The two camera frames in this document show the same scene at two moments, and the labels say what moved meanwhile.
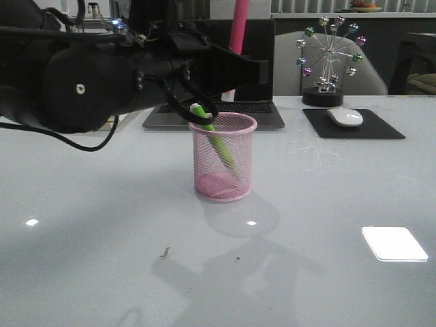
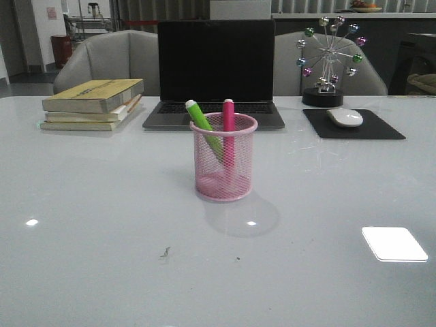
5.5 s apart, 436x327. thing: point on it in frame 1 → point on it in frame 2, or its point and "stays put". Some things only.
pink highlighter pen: x=241 y=12 → x=228 y=141
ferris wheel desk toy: x=329 y=51 stays put
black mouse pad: x=371 y=127 stays put
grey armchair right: x=301 y=58 stays put
